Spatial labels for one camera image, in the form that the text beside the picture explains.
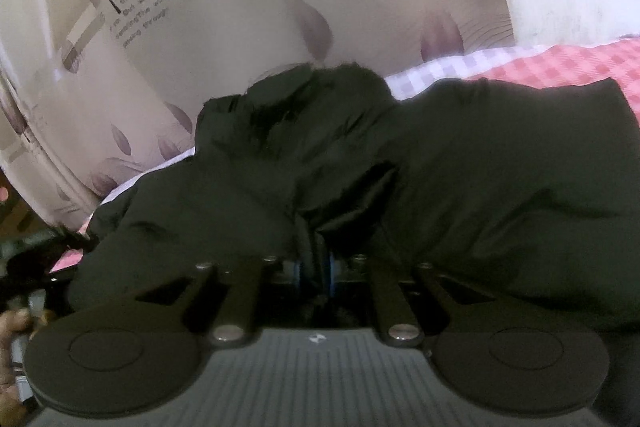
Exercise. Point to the person's left hand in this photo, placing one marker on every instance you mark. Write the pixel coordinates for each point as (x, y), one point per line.
(14, 323)

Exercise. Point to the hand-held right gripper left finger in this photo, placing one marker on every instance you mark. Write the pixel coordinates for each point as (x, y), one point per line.
(298, 278)

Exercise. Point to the black padded jacket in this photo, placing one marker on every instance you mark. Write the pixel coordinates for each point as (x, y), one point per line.
(450, 187)

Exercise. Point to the leaf-print beige cloth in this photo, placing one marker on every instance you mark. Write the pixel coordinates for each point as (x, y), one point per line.
(240, 7)

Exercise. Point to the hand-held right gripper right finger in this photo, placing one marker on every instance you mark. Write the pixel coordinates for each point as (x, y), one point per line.
(330, 278)

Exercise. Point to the pink white checkered bedsheet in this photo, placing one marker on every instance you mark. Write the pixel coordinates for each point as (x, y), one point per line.
(545, 62)

